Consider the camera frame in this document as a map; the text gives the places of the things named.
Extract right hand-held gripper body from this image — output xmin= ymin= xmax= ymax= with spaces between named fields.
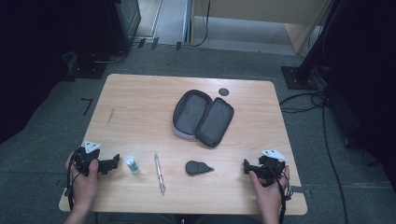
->
xmin=255 ymin=148 xmax=289 ymax=188

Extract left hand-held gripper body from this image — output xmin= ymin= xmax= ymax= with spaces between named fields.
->
xmin=72 ymin=139 xmax=102 ymax=176

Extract green and white glue stick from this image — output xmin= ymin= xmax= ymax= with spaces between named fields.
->
xmin=124 ymin=155 xmax=140 ymax=175

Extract silver pen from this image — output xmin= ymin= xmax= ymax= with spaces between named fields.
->
xmin=154 ymin=152 xmax=166 ymax=196

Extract dark grey teardrop-shaped object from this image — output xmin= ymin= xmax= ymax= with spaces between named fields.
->
xmin=184 ymin=160 xmax=216 ymax=176

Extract black zip pencil case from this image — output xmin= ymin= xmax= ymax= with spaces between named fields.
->
xmin=172 ymin=89 xmax=235 ymax=148

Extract person's right hand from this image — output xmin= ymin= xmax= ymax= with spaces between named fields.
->
xmin=248 ymin=164 xmax=290 ymax=217

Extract person's left hand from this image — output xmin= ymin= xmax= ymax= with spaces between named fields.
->
xmin=64 ymin=152 xmax=101 ymax=213

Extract grey tape strip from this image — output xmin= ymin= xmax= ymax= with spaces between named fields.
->
xmin=290 ymin=185 xmax=312 ymax=197

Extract black angled floor tape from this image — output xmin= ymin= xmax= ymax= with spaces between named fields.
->
xmin=80 ymin=97 xmax=93 ymax=117

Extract black metal stand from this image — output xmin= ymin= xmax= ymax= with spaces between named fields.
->
xmin=280 ymin=0 xmax=344 ymax=91

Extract black cabinet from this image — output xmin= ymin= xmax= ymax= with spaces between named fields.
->
xmin=104 ymin=0 xmax=142 ymax=54

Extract light wooden furniture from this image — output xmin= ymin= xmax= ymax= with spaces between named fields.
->
xmin=190 ymin=0 xmax=332 ymax=54

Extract right hand-held gripper cable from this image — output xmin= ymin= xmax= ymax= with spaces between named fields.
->
xmin=266 ymin=162 xmax=294 ymax=224

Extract hand-held gripper cable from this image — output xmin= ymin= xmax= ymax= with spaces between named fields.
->
xmin=64 ymin=151 xmax=79 ymax=213
xmin=266 ymin=162 xmax=294 ymax=224

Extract left hand-held gripper cable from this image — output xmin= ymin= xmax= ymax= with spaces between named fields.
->
xmin=64 ymin=151 xmax=79 ymax=213

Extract black floor cables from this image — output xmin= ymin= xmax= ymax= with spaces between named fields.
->
xmin=278 ymin=90 xmax=349 ymax=224

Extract black stand base plate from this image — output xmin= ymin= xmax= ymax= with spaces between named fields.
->
xmin=64 ymin=50 xmax=108 ymax=80

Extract hanging black cable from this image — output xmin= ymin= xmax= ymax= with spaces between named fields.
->
xmin=190 ymin=0 xmax=211 ymax=49

